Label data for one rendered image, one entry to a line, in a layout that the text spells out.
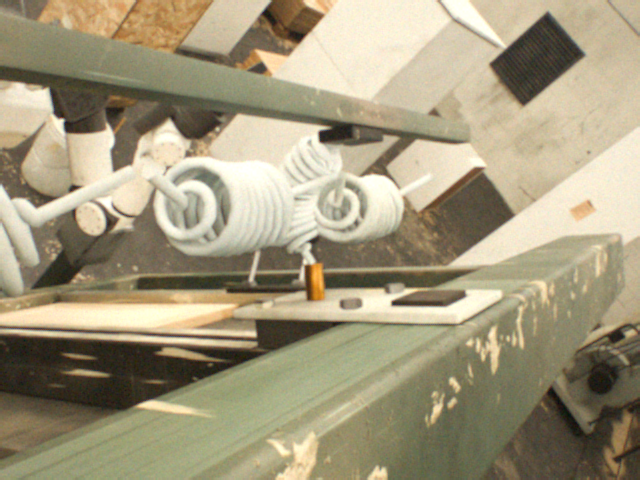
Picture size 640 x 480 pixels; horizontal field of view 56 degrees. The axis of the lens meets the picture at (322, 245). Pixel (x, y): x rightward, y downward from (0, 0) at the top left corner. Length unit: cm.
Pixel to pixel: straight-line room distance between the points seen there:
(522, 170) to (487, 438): 876
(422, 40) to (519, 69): 598
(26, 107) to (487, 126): 836
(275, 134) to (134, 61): 346
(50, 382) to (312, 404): 51
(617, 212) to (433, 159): 216
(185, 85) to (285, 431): 17
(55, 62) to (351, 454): 19
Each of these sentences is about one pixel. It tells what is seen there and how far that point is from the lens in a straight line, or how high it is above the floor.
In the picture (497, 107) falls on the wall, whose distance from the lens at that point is 929.
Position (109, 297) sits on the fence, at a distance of 145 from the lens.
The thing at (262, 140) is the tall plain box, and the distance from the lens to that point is 380.
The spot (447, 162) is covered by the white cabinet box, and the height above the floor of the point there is 54.
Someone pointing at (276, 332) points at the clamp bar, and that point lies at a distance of 50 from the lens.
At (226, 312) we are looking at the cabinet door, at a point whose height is 136.
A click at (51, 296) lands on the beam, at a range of 159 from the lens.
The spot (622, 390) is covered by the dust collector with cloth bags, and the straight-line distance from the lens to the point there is 622.
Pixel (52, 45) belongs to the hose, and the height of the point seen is 196.
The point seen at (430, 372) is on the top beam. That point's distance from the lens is 33.
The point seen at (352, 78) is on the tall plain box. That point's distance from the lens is 349.
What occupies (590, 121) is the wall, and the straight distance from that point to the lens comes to 902.
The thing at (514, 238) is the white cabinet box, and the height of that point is 93.
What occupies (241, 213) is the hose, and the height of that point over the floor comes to 190.
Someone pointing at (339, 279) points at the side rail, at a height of 144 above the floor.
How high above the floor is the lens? 209
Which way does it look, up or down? 29 degrees down
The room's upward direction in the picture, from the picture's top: 49 degrees clockwise
